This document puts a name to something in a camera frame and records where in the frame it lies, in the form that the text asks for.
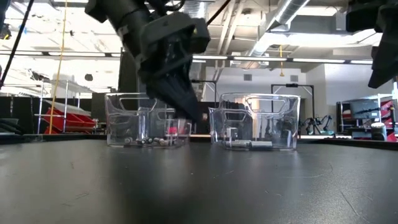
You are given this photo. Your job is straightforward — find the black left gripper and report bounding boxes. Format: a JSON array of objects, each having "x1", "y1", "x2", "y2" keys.
[{"x1": 137, "y1": 12, "x2": 212, "y2": 123}]

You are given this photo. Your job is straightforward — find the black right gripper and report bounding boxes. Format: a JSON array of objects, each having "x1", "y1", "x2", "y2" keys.
[{"x1": 345, "y1": 0, "x2": 398, "y2": 90}]

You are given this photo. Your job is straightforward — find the clear plastic bin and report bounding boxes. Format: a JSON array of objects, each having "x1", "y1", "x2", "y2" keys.
[
  {"x1": 208, "y1": 92, "x2": 302, "y2": 152},
  {"x1": 104, "y1": 91, "x2": 193, "y2": 149}
]

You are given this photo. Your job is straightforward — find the white battery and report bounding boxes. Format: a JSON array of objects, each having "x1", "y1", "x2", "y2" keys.
[
  {"x1": 224, "y1": 140, "x2": 251, "y2": 149},
  {"x1": 250, "y1": 141, "x2": 274, "y2": 149}
]

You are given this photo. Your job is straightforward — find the red equipment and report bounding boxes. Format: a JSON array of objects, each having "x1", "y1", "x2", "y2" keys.
[{"x1": 380, "y1": 99, "x2": 398, "y2": 142}]

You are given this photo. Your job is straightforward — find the dark monitor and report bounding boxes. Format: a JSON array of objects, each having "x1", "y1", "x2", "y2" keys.
[{"x1": 349, "y1": 99, "x2": 381, "y2": 121}]

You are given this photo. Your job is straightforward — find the long ceiling light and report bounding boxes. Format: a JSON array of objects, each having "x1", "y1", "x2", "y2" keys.
[
  {"x1": 192, "y1": 55, "x2": 229, "y2": 61},
  {"x1": 233, "y1": 56, "x2": 289, "y2": 62},
  {"x1": 292, "y1": 57, "x2": 346, "y2": 64}
]

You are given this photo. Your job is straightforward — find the white grey cylinder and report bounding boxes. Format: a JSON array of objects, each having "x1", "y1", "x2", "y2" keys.
[{"x1": 371, "y1": 121, "x2": 387, "y2": 142}]

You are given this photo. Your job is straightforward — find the black shelf unit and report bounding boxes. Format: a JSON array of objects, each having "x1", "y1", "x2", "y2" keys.
[{"x1": 335, "y1": 92, "x2": 398, "y2": 141}]

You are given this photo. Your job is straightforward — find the black table mat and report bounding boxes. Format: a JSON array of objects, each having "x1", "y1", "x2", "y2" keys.
[{"x1": 0, "y1": 138, "x2": 398, "y2": 224}]

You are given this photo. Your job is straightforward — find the red storage bins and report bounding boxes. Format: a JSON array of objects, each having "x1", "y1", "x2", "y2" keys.
[{"x1": 43, "y1": 107, "x2": 97, "y2": 136}]

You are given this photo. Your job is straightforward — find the metal shelf rack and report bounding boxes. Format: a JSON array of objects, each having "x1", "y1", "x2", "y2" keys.
[{"x1": 33, "y1": 78, "x2": 82, "y2": 135}]

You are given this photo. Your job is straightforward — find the black yellow hanging device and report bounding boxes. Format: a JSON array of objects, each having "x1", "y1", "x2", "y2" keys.
[{"x1": 0, "y1": 0, "x2": 12, "y2": 40}]

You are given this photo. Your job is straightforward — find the black background frame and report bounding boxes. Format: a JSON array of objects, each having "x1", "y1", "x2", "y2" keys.
[
  {"x1": 191, "y1": 79, "x2": 218, "y2": 108},
  {"x1": 271, "y1": 83, "x2": 315, "y2": 126}
]

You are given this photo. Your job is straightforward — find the silver smooth ceiling duct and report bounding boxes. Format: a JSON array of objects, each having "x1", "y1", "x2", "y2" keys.
[{"x1": 247, "y1": 0, "x2": 312, "y2": 58}]

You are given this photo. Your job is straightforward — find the thin black diagonal cable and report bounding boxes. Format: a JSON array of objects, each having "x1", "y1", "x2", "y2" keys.
[{"x1": 0, "y1": 0, "x2": 35, "y2": 88}]

